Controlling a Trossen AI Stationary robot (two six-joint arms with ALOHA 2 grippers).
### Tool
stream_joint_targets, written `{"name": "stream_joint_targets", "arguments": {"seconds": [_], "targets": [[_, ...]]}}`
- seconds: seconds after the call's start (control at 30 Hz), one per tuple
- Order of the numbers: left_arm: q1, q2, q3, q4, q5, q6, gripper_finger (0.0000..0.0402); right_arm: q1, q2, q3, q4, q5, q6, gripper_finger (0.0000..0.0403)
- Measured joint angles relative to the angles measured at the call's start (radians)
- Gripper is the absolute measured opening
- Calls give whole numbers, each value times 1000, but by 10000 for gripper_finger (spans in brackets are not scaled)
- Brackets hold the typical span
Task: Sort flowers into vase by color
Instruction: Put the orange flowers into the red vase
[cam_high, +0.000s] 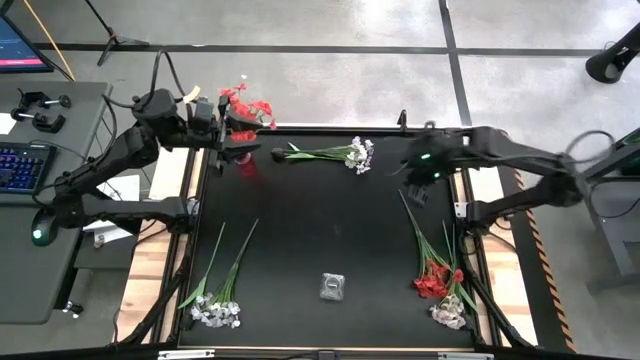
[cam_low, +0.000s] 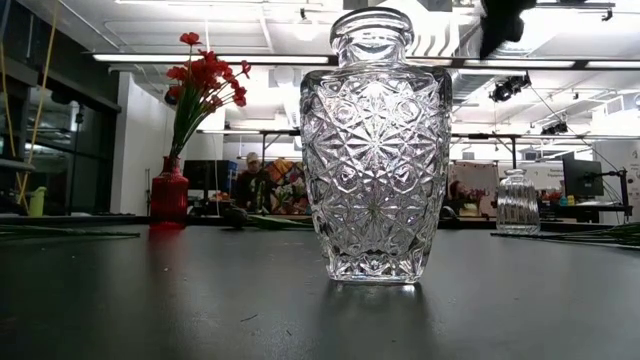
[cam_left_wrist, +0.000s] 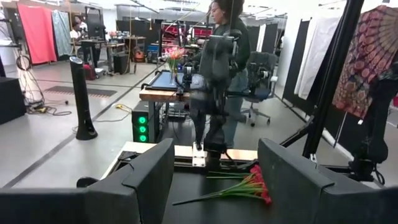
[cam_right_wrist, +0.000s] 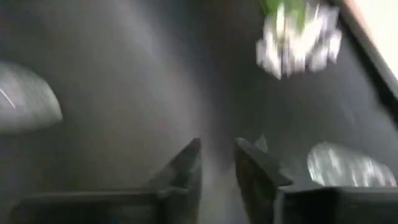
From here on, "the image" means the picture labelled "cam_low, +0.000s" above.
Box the dark background desk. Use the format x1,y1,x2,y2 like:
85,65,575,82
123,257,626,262
539,201,635,225

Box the black ceiling spotlight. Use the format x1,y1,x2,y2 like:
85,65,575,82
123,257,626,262
488,73,532,104
541,120,570,137

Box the green artificial leaf plant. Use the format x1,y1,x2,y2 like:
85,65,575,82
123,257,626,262
222,205,315,232

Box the dark background monitors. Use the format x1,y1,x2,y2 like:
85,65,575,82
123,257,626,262
182,159,239,192

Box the large cut-glass vase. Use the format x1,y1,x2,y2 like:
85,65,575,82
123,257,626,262
298,5,454,285

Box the person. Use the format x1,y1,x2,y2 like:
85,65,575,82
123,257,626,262
233,151,275,215

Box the colourful patchwork quilt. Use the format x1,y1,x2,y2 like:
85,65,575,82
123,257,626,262
264,157,310,215

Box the red glass vase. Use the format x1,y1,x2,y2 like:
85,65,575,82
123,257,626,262
148,155,190,231

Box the yellow-green bottle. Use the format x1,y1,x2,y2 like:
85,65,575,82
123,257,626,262
28,185,49,218

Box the grey side desk top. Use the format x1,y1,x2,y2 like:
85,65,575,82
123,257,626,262
0,157,37,174

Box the dark monitor on arm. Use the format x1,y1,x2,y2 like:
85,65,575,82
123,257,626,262
561,152,605,198

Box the small ribbed clear vase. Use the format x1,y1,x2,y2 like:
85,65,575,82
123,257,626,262
495,168,542,236

